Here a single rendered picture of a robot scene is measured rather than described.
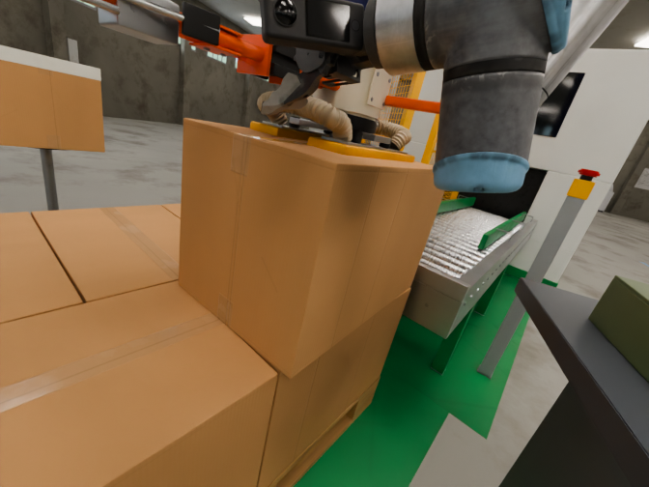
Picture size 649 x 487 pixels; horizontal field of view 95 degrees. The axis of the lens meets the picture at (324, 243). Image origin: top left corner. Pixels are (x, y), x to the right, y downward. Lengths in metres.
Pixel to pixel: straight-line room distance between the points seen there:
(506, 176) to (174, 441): 0.53
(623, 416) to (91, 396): 0.71
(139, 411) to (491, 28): 0.63
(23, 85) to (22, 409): 1.55
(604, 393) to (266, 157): 0.57
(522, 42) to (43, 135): 1.91
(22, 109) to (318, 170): 1.67
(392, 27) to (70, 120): 1.78
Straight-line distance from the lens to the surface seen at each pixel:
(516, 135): 0.34
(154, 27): 0.49
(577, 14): 0.50
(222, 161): 0.61
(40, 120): 1.98
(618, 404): 0.55
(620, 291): 0.74
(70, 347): 0.71
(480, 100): 0.33
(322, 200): 0.44
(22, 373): 0.68
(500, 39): 0.34
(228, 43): 0.54
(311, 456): 1.16
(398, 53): 0.38
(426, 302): 1.13
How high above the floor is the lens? 0.99
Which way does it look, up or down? 21 degrees down
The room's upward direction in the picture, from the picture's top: 13 degrees clockwise
